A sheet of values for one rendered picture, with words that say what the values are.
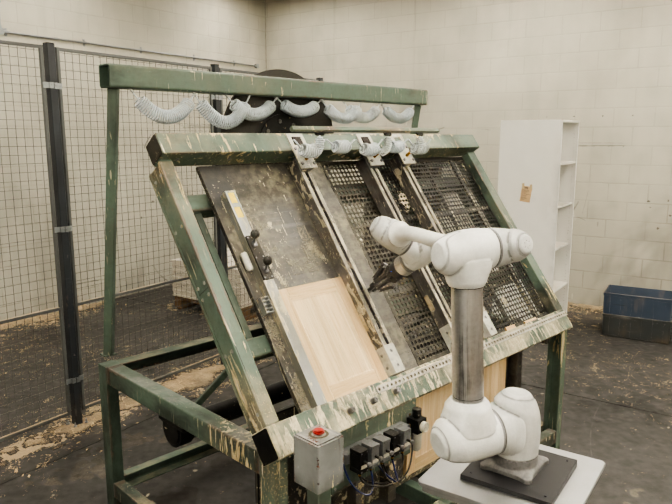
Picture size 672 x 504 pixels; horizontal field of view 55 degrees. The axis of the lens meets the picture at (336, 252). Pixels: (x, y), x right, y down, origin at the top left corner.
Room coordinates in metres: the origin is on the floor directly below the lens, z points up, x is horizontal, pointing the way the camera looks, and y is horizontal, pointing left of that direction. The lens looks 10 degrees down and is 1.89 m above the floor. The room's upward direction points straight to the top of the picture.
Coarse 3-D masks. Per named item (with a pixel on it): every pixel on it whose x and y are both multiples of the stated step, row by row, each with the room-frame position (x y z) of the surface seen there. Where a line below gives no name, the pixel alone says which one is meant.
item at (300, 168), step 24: (288, 168) 3.01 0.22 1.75; (312, 168) 2.97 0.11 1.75; (312, 192) 2.91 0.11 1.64; (312, 216) 2.89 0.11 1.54; (336, 240) 2.80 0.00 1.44; (336, 264) 2.78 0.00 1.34; (360, 288) 2.72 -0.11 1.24; (360, 312) 2.68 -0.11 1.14; (384, 336) 2.63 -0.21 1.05; (384, 360) 2.57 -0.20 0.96
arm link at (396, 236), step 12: (384, 216) 2.49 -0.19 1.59; (372, 228) 2.47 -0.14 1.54; (384, 228) 2.45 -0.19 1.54; (396, 228) 2.42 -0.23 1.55; (408, 228) 2.37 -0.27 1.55; (420, 228) 2.36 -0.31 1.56; (384, 240) 2.45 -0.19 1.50; (396, 240) 2.42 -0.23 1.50; (408, 240) 2.38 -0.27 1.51; (420, 240) 2.33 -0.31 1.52; (432, 240) 2.30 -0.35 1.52; (396, 252) 2.49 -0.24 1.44
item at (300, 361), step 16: (224, 192) 2.64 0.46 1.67; (240, 208) 2.63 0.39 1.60; (240, 224) 2.58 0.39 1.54; (240, 240) 2.57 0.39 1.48; (256, 272) 2.50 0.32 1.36; (272, 288) 2.47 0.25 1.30; (272, 304) 2.43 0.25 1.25; (288, 320) 2.42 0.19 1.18; (288, 336) 2.37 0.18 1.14; (288, 352) 2.36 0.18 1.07; (304, 352) 2.36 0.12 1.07; (304, 368) 2.32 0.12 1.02; (304, 384) 2.30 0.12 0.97; (320, 400) 2.27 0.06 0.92
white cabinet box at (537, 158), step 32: (512, 128) 6.18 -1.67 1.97; (544, 128) 6.01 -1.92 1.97; (576, 128) 6.41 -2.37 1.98; (512, 160) 6.17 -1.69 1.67; (544, 160) 6.00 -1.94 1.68; (576, 160) 6.40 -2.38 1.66; (512, 192) 6.16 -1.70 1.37; (544, 192) 5.99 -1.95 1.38; (544, 224) 5.98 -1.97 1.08; (544, 256) 5.97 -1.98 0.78
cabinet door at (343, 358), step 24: (288, 288) 2.54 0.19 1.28; (312, 288) 2.62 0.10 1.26; (336, 288) 2.70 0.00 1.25; (288, 312) 2.47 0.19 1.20; (312, 312) 2.54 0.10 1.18; (336, 312) 2.62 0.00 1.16; (312, 336) 2.47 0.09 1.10; (336, 336) 2.54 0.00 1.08; (360, 336) 2.61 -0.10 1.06; (312, 360) 2.39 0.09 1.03; (336, 360) 2.46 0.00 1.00; (360, 360) 2.53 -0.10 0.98; (336, 384) 2.38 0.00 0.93; (360, 384) 2.45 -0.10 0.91
